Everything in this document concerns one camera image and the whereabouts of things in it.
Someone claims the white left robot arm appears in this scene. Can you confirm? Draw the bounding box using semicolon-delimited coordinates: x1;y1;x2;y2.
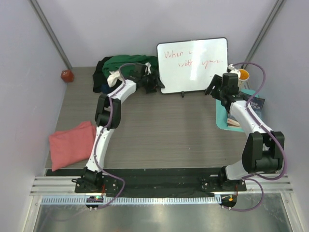
81;62;165;193

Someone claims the white slotted cable duct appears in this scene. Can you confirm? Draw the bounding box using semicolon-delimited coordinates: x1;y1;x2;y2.
41;195;222;206

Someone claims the green t-shirt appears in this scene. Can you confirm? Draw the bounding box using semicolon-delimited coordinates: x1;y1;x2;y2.
102;55;158;78

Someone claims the white mug orange inside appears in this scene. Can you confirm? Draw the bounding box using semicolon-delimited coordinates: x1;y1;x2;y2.
231;69;250;89

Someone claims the black t-shirt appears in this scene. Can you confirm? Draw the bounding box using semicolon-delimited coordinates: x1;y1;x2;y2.
92;57;112;94

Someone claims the folded pink t-shirt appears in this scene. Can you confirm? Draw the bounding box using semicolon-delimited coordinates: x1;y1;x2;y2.
49;121;96;172

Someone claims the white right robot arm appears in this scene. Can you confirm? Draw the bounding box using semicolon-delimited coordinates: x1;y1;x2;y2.
205;72;287;191

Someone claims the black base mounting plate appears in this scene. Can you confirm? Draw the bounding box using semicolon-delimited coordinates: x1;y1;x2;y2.
74;168;247;194

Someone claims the aluminium frame rail front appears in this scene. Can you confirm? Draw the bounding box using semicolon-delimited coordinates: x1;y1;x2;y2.
30;175;293;195

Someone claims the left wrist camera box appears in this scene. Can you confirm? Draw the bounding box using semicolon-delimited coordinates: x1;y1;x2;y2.
133;63;148;76

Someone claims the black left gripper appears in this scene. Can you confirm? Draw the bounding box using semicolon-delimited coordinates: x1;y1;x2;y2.
140;71;164;94

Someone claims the white t-shirt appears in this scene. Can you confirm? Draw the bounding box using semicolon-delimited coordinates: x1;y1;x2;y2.
107;62;152;87

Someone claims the small red cube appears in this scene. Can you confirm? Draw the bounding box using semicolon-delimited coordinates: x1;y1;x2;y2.
61;70;74;83

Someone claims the Nineteen Eighty-Four book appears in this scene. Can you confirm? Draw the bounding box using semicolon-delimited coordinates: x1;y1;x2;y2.
250;97;265;113

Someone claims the teal plastic mat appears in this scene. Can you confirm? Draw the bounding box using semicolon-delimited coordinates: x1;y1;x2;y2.
216;89;263;135

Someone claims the white dry-erase board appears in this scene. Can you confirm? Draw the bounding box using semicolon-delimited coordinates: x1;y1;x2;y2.
156;37;228;94

